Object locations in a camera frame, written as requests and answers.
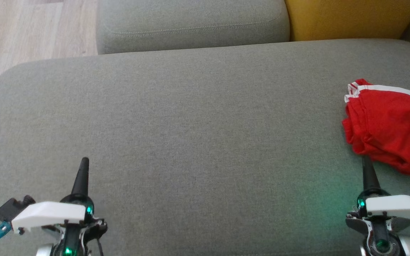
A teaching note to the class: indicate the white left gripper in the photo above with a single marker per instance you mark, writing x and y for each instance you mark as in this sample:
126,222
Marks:
48,215

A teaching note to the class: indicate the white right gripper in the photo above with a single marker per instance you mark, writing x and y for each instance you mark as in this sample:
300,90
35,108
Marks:
397,208

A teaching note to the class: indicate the red shorts with white hem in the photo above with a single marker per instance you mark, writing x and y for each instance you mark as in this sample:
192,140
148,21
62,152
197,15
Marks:
386,131

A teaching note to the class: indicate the grey sofa seat cushion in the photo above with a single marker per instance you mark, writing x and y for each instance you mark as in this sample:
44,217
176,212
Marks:
190,135

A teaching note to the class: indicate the yellow sofa cushion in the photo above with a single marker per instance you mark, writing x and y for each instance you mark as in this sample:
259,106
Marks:
351,17

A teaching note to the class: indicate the grey sofa back cushion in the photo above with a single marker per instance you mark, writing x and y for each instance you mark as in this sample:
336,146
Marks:
190,23

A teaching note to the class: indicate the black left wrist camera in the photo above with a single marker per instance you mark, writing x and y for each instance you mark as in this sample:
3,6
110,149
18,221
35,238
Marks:
12,208

